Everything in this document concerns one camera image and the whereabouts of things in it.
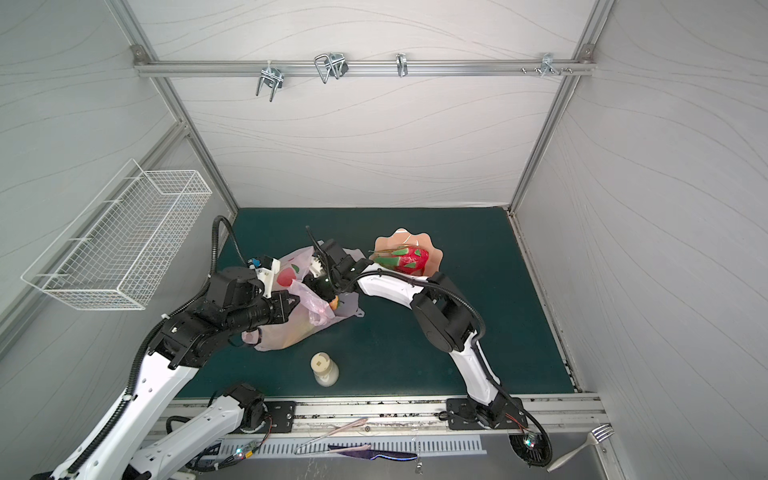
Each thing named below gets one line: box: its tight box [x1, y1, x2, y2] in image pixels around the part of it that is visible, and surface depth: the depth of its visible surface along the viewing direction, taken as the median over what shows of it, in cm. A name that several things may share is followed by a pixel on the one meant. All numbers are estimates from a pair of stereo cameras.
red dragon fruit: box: [373, 245, 429, 276], surface depth 97 cm
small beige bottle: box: [310, 352, 340, 387], surface depth 75 cm
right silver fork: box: [547, 423, 615, 473], surface depth 72 cm
